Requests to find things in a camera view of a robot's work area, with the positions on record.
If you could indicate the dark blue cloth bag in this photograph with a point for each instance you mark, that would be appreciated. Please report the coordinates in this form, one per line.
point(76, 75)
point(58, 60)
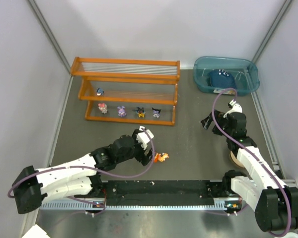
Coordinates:
point(222, 79)

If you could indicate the purple black toy figure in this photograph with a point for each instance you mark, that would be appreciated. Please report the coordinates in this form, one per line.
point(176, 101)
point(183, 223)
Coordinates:
point(156, 112)

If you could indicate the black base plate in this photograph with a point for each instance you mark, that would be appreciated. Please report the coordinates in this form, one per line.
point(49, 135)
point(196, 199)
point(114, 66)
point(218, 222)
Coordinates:
point(162, 193)

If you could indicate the tan rabbit toy figure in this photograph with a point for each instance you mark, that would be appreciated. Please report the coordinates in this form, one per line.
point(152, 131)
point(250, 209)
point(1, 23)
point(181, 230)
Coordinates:
point(165, 155)

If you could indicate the white object bottom left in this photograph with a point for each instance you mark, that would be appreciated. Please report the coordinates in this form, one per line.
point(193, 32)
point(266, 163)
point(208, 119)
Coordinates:
point(35, 232)

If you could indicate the pink bunny toy figure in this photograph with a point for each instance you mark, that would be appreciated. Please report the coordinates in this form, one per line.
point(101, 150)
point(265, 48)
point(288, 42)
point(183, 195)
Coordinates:
point(103, 108)

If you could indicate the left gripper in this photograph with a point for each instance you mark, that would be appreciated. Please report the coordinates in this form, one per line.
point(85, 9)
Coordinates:
point(141, 153)

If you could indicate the orange tiger toy figure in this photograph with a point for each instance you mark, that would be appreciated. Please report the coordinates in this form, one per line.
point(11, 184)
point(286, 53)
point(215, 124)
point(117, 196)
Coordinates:
point(160, 158)

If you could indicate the black yellow toy figure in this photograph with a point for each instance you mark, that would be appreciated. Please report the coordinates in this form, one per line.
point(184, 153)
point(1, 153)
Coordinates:
point(140, 112)

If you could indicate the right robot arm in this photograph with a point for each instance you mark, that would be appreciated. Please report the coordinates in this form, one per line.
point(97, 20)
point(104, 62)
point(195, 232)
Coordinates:
point(275, 204)

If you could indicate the round wooden disc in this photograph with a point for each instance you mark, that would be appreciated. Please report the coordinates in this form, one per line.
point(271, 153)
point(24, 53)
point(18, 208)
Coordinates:
point(235, 160)

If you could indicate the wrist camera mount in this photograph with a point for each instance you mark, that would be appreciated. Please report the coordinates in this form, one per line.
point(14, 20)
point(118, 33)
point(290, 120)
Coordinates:
point(234, 107)
point(144, 136)

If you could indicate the grey slotted cable duct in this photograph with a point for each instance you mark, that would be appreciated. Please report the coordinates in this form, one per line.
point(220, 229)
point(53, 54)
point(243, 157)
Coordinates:
point(68, 204)

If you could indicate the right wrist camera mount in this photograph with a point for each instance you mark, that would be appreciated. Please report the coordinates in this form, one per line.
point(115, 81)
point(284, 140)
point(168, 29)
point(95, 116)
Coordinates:
point(234, 107)

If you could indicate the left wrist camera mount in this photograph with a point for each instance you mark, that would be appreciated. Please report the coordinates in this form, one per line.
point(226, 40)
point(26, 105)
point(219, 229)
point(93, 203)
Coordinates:
point(144, 136)

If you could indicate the blue donkey toy figure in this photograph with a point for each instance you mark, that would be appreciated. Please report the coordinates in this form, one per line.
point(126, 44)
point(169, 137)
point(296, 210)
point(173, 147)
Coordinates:
point(99, 92)

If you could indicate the purple bunny toy figure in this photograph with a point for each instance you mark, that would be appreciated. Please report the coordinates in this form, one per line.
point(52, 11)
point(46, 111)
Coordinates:
point(121, 111)

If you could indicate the orange wooden shelf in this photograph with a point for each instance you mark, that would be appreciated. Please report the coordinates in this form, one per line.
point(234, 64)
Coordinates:
point(131, 83)

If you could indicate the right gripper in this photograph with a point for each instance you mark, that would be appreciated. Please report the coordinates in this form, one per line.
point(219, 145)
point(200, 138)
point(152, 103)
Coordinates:
point(215, 121)

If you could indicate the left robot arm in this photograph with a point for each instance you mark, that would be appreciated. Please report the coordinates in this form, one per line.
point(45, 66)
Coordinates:
point(35, 187)

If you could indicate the teal plastic bin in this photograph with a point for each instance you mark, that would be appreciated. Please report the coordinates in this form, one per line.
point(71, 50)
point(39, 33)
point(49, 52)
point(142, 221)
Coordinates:
point(244, 71)

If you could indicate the yellow bear toy figure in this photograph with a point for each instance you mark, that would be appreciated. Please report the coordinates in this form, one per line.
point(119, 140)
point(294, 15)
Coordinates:
point(156, 157)

